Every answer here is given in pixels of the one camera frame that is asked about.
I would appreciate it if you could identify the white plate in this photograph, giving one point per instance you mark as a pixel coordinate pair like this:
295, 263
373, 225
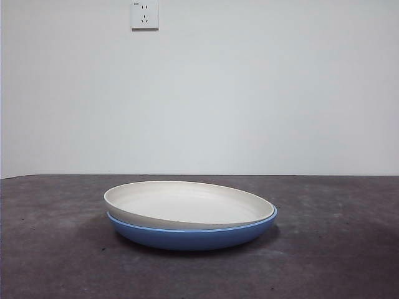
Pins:
187, 205

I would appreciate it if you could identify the blue plate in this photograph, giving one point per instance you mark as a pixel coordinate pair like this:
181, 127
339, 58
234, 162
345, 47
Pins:
193, 240

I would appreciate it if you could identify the white wall socket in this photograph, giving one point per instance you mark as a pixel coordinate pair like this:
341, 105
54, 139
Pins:
144, 16

